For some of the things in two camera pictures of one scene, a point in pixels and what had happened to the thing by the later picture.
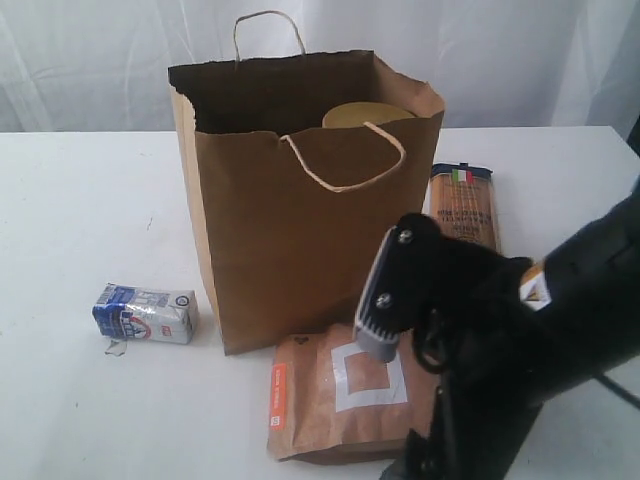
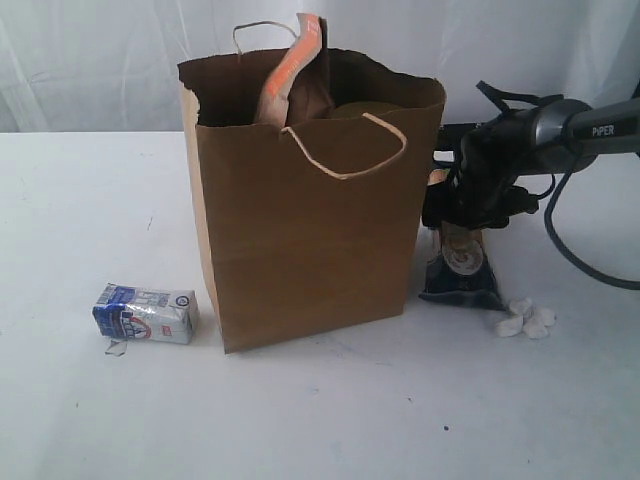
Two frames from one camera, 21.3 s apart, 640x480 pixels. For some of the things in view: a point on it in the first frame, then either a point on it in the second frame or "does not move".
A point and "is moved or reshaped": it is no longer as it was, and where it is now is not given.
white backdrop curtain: x=80 y=66 does not move
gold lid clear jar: x=355 y=114 is moved or reshaped
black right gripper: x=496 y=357 -> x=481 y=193
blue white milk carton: x=135 y=312 does not move
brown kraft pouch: x=332 y=400 -> x=298 y=86
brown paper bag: x=296 y=162 does not move
